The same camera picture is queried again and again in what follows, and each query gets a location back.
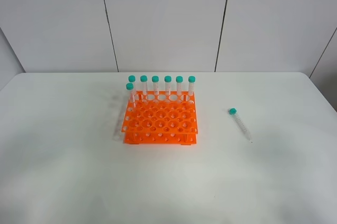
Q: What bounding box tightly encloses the green-capped test tube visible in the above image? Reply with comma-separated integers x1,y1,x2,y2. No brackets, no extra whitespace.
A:
228,108,252,142

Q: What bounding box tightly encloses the back-row tube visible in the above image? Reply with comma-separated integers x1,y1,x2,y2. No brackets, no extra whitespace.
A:
188,75,195,96
164,75,172,96
152,75,159,96
128,75,136,95
176,76,183,96
140,75,147,96

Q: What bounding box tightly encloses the orange test tube rack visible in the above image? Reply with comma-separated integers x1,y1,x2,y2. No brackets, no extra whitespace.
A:
121,90,198,145

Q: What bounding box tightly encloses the back-row tube far right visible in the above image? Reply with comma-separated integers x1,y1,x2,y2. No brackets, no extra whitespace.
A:
188,75,195,96

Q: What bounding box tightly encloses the second-row tube left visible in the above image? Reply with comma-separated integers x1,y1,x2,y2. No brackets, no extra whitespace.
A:
126,82,136,108

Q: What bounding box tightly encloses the back-row tube far left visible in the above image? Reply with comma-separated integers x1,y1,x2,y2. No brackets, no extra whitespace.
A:
128,75,136,95

